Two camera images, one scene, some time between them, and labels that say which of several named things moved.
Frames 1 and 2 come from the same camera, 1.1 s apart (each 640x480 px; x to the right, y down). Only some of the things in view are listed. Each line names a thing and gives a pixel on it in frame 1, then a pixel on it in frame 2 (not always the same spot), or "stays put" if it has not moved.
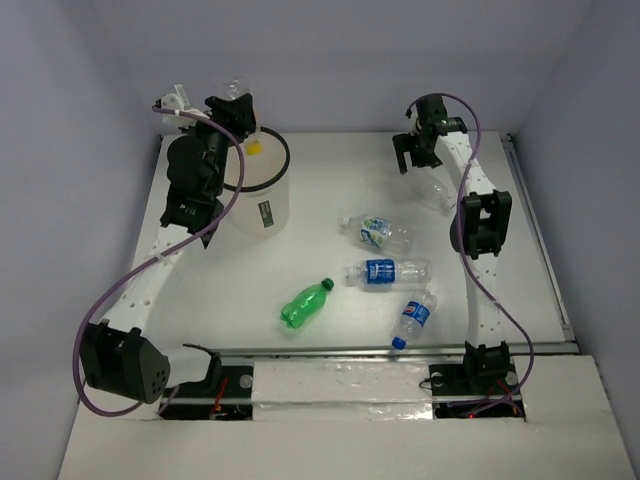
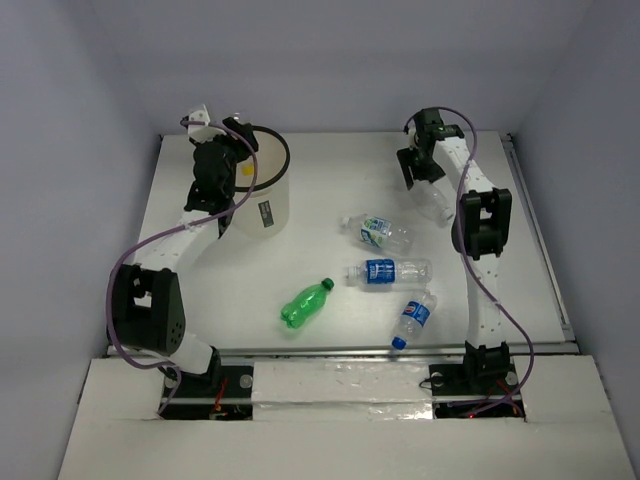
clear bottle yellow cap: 234,88 -> 248,169
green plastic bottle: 308,302 stays put
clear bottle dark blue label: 392,272 stays put
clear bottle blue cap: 413,318 stays put
